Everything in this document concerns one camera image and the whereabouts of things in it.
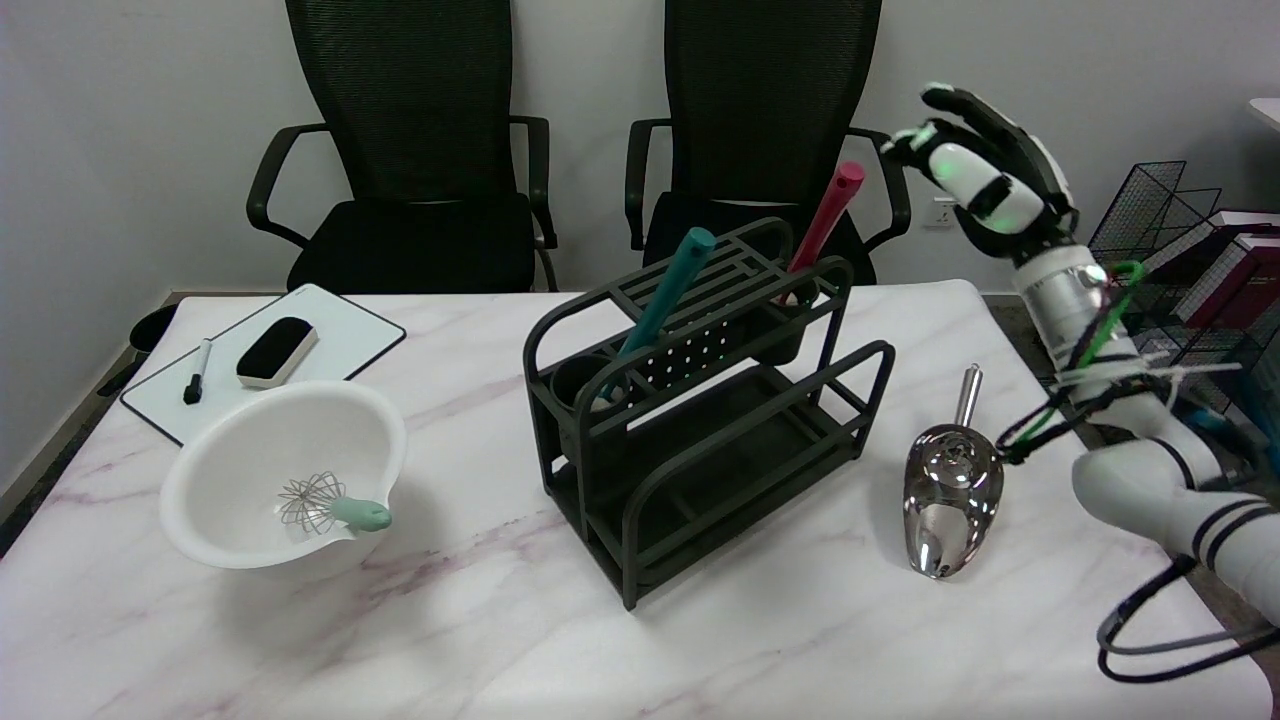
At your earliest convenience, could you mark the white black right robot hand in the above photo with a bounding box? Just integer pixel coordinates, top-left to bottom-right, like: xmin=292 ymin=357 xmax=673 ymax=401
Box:
xmin=882 ymin=83 xmax=1082 ymax=264

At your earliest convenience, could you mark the pink sponge bottle brush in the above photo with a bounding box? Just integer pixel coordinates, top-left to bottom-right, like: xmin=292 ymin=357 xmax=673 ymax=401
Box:
xmin=780 ymin=162 xmax=867 ymax=307

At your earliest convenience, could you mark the dark kitchen storage rack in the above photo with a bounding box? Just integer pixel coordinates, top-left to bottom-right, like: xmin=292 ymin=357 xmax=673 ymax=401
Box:
xmin=523 ymin=217 xmax=897 ymax=611

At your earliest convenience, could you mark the maroon white book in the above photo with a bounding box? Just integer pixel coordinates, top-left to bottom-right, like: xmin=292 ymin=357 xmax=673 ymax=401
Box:
xmin=1165 ymin=210 xmax=1280 ymax=336

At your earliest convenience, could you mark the black mesh office chair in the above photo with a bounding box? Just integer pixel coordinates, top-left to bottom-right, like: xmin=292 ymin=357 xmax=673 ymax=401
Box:
xmin=247 ymin=0 xmax=559 ymax=294
xmin=625 ymin=0 xmax=913 ymax=286

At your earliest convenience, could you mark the shiny metal scoop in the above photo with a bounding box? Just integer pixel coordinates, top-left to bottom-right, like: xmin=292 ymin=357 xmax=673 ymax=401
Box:
xmin=903 ymin=365 xmax=1005 ymax=580

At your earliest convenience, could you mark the small whiteboard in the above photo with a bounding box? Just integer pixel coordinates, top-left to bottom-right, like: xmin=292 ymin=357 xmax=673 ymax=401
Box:
xmin=120 ymin=284 xmax=407 ymax=447

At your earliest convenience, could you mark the black white board eraser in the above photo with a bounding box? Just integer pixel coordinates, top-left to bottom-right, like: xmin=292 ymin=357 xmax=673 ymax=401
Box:
xmin=236 ymin=317 xmax=319 ymax=390

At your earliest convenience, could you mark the white plastic mixing bowl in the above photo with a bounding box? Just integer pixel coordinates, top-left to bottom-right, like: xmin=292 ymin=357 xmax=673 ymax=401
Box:
xmin=160 ymin=380 xmax=409 ymax=571

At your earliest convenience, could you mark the black whiteboard marker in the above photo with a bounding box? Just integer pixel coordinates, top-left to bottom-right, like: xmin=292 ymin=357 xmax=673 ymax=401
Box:
xmin=183 ymin=338 xmax=214 ymax=406

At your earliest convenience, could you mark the black floor object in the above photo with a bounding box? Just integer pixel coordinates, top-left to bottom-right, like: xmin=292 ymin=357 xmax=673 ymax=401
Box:
xmin=100 ymin=303 xmax=179 ymax=398

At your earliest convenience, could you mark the black wire book rack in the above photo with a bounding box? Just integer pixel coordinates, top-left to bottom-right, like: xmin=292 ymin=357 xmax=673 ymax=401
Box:
xmin=1085 ymin=160 xmax=1280 ymax=461

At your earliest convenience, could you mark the green robot cable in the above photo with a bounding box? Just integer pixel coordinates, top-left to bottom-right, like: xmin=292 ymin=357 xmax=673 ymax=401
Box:
xmin=1000 ymin=260 xmax=1147 ymax=453

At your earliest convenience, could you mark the teal handled utensil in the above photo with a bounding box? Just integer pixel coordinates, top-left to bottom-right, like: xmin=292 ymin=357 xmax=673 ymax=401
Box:
xmin=590 ymin=227 xmax=717 ymax=411

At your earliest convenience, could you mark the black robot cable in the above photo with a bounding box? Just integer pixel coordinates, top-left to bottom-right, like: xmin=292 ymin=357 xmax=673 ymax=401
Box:
xmin=1096 ymin=553 xmax=1280 ymax=685

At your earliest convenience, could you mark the mint handled wire whisk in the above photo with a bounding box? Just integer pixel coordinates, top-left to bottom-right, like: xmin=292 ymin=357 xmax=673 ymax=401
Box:
xmin=277 ymin=472 xmax=393 ymax=536

